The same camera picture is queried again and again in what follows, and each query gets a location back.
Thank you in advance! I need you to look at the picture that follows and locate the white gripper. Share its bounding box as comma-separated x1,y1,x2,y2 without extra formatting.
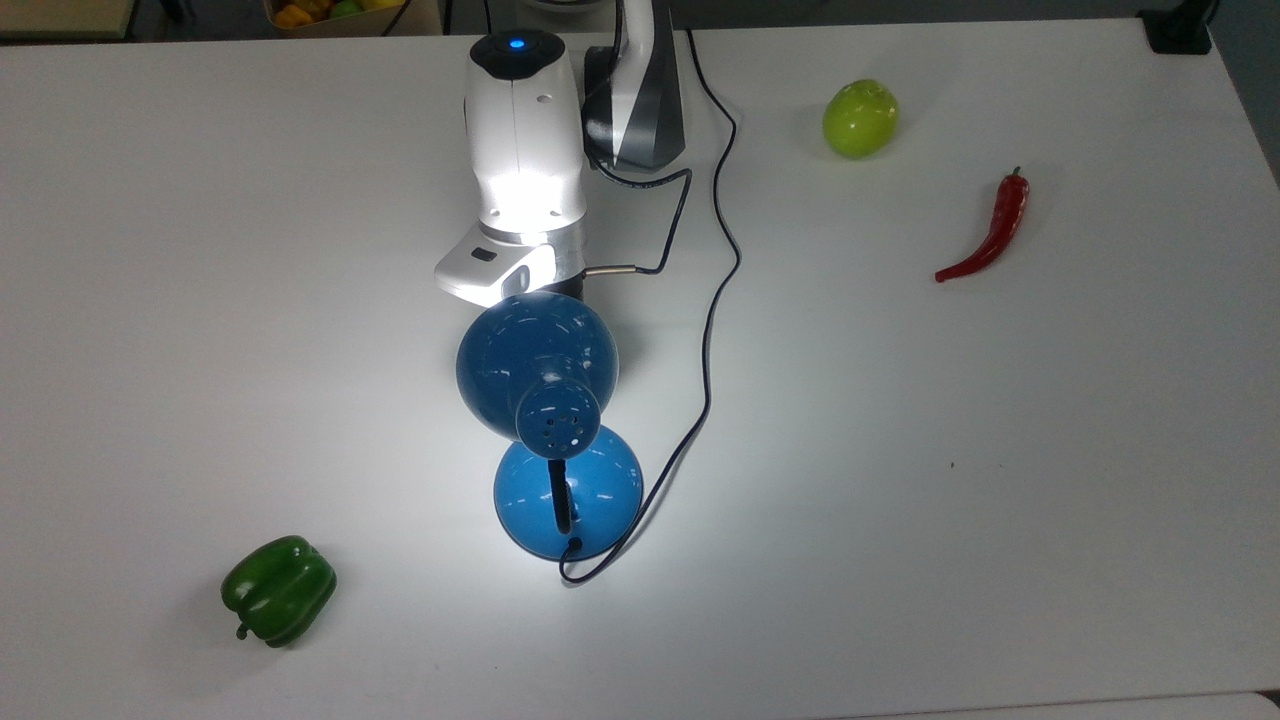
434,226,558,308

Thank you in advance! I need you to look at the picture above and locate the blue desk lamp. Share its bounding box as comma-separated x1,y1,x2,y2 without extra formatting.
456,293,645,563

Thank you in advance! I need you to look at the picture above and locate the cardboard box of toy fruit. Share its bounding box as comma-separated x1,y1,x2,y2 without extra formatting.
262,0,444,39

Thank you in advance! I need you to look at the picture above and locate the green bell pepper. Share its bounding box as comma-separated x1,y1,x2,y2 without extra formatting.
220,535,338,649

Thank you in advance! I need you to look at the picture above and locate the green apple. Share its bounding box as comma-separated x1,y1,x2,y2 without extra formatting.
822,79,900,160

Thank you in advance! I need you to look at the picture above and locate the wooden board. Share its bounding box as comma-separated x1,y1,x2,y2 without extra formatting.
0,0,138,42

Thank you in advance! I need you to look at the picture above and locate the red chili pepper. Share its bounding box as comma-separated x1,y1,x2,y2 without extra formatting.
935,166,1031,284

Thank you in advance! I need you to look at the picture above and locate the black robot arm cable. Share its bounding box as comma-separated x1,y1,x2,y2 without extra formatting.
583,158,694,279

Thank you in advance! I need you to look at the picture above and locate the dark lamp power cable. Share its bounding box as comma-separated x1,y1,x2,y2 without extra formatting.
558,28,743,587

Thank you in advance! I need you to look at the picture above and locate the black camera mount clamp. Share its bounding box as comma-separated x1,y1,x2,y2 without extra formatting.
1139,0,1217,56

